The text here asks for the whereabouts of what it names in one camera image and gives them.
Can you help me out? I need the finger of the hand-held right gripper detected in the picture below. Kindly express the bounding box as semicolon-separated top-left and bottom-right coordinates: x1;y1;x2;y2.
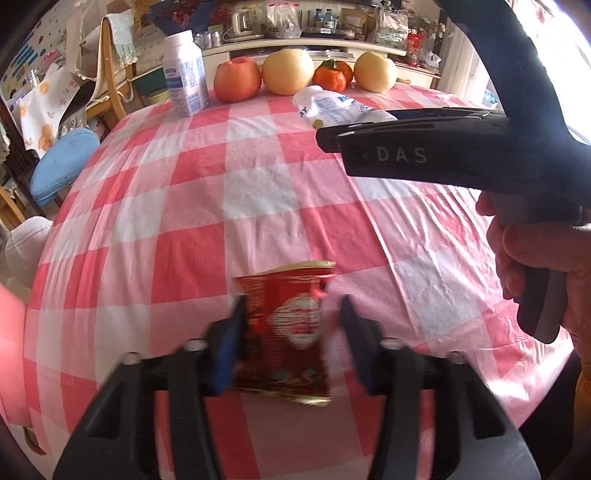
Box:
316;107;509;153

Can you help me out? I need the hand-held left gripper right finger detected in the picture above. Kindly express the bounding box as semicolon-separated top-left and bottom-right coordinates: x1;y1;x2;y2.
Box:
339;295;541;480

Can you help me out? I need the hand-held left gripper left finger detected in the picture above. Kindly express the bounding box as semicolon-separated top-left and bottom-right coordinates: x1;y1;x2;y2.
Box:
53;295;247;480

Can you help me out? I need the crushed clear plastic bottle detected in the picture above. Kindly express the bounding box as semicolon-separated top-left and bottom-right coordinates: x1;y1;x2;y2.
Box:
293;85;398;130

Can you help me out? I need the red snack packet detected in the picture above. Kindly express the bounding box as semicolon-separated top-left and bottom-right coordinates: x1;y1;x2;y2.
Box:
233;261;336;407

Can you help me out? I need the orange plastic basin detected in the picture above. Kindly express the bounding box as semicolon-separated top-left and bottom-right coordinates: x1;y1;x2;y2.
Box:
0;284;33;428

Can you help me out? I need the person's right hand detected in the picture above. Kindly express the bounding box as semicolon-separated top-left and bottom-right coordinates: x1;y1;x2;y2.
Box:
475;190;591;356

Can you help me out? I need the yellow pear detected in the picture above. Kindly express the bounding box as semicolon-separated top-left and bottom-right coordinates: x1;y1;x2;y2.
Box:
354;52;398;92
262;48;315;95

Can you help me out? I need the tangerine with green leaf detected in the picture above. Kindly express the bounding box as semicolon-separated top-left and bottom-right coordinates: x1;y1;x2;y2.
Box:
314;60;347;92

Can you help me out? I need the white television cabinet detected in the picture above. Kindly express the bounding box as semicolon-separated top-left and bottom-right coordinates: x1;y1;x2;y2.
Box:
198;32;444;88

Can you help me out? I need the red plastic bag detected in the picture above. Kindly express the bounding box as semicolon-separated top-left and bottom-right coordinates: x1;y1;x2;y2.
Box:
409;30;426;65

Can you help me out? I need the crumpled plastic bag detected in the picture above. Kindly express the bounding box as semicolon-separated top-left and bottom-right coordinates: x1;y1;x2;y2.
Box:
376;9;409;44

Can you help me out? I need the cardboard box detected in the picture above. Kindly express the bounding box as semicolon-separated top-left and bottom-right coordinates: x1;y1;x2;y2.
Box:
339;8;370;33

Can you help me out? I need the red white checked tablecloth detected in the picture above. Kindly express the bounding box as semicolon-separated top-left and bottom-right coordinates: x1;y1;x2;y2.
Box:
0;85;578;480

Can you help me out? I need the clear plastic bag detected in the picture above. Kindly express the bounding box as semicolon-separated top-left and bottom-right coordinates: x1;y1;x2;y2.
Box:
265;2;303;40

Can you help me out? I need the red apple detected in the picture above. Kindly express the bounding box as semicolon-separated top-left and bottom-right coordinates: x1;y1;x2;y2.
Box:
213;56;263;103

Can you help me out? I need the glass kettle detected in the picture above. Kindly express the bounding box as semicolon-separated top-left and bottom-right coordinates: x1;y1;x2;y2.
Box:
228;9;259;40

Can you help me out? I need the white plastic milk bottle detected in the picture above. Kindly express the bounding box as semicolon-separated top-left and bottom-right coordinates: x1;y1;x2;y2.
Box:
164;31;209;118

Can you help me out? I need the light green waste bin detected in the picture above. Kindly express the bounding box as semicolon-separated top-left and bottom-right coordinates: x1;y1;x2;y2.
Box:
141;88;171;108

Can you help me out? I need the dark printed cloth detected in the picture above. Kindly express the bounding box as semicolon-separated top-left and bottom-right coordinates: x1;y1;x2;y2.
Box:
152;0;218;33

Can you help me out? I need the dark green waste bin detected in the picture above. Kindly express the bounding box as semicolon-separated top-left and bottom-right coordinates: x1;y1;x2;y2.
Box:
131;69;169;95

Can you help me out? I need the white cloth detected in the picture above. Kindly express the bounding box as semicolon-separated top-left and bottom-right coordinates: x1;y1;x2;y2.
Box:
4;216;54;287

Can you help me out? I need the blue seat cushion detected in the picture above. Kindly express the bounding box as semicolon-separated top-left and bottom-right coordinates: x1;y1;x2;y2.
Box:
30;128;101;208

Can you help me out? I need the wooden chair with lace cover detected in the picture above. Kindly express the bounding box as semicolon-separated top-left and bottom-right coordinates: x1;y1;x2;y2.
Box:
85;11;139;121

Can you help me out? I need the fruit print table cover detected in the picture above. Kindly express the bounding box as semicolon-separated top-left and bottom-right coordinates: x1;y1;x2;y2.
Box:
16;65;98;158

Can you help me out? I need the colourful wall poster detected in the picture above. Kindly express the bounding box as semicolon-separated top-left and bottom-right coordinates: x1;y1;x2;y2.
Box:
0;9;70;93

